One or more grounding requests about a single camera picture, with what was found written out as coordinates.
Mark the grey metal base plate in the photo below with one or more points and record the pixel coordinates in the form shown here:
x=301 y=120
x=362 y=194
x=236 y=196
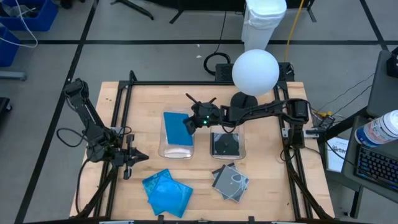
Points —
x=286 y=132

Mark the clear plastic bin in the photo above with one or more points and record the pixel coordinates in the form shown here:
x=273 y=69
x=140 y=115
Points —
x=236 y=129
x=174 y=152

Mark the grey side table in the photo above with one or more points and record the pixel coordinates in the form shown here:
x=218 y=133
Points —
x=382 y=93

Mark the black device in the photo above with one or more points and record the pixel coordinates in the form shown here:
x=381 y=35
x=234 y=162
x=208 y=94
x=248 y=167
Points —
x=393 y=63

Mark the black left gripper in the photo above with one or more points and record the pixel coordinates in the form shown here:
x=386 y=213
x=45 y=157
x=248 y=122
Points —
x=120 y=159

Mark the black keyboard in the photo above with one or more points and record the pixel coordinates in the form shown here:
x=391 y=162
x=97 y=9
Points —
x=377 y=168

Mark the white wipes canister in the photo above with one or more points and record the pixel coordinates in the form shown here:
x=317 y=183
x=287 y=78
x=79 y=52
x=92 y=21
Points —
x=376 y=129

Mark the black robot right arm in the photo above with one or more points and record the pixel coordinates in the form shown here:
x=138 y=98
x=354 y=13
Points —
x=264 y=109

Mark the white paper sheet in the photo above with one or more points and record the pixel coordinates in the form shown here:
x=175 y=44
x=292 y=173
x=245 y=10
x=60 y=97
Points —
x=335 y=155

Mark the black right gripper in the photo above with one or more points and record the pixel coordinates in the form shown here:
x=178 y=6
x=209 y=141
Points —
x=203 y=113

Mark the white trash can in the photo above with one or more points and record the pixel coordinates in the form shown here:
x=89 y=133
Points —
x=261 y=25

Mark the blue storage bin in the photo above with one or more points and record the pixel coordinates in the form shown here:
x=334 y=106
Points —
x=43 y=18
x=7 y=49

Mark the grey desk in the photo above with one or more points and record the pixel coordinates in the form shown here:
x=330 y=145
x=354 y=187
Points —
x=351 y=161

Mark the black chair base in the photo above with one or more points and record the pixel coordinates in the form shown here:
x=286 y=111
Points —
x=4 y=105

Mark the white globe table lamp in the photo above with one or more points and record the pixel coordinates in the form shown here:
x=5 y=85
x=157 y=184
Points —
x=255 y=71

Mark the black perforated control box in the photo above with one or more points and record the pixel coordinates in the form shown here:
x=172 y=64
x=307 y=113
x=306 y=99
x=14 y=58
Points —
x=224 y=73

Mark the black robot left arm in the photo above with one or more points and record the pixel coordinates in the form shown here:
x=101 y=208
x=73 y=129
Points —
x=90 y=121

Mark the black stand leg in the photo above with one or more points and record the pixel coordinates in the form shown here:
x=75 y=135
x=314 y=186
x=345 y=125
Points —
x=311 y=12
x=175 y=17
x=133 y=7

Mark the grey metal foot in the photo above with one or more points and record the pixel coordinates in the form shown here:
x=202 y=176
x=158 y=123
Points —
x=12 y=75

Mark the black backdrop panel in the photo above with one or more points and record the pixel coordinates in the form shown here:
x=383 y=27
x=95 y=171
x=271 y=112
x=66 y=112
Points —
x=202 y=3

